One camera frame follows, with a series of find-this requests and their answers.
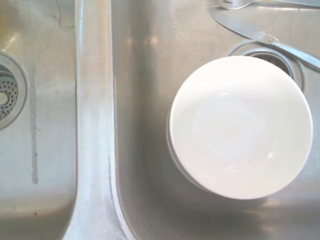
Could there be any stainless steel double sink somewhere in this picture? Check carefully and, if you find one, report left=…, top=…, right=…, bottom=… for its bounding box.
left=0, top=0, right=320, bottom=240

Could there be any white ceramic bowl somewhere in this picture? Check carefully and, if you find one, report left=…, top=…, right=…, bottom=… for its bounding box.
left=166, top=55, right=314, bottom=201

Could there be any open metal sink drain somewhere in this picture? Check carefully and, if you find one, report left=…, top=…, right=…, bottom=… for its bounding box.
left=227, top=41, right=306, bottom=95

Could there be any silver butter knife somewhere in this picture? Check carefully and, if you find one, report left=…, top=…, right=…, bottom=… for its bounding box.
left=209, top=6, right=320, bottom=72

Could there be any silver fork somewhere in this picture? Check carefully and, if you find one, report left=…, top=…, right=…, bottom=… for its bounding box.
left=219, top=0, right=320, bottom=11

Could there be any perforated metal drain strainer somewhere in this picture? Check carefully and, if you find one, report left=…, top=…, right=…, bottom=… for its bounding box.
left=0, top=48, right=28, bottom=131

